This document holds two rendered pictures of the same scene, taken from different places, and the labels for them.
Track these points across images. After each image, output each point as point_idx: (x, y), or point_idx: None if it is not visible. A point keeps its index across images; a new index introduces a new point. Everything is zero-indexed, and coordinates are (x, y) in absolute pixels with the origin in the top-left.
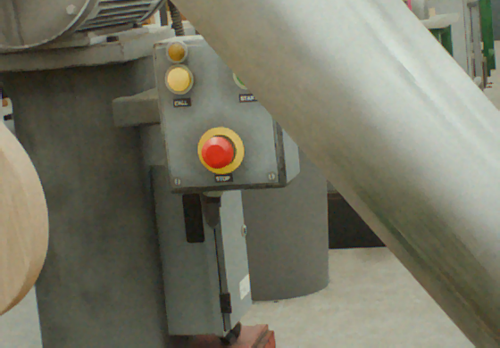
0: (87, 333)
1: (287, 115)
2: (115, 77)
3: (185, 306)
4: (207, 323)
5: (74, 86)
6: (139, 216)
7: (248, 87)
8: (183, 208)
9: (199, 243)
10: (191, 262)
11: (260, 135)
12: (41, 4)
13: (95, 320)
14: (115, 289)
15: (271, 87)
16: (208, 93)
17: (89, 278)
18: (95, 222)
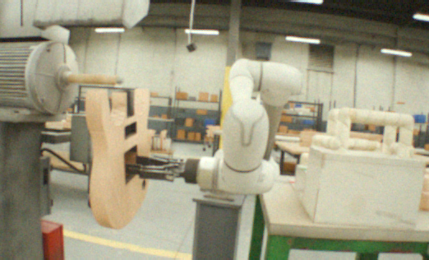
0: (22, 228)
1: (274, 132)
2: (40, 126)
3: (41, 207)
4: (46, 211)
5: (28, 129)
6: (39, 178)
7: (273, 128)
8: (43, 173)
9: (46, 184)
10: (43, 192)
11: None
12: (67, 98)
13: (25, 222)
14: (31, 207)
15: (276, 128)
16: None
17: (24, 206)
18: (27, 183)
